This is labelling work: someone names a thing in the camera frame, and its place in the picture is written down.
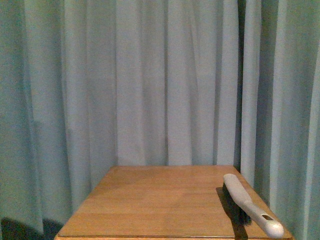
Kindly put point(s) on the wooden bedside cabinet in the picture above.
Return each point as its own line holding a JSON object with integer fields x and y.
{"x": 159, "y": 203}

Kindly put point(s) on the beige hand brush black bristles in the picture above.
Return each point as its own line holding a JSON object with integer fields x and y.
{"x": 244, "y": 211}

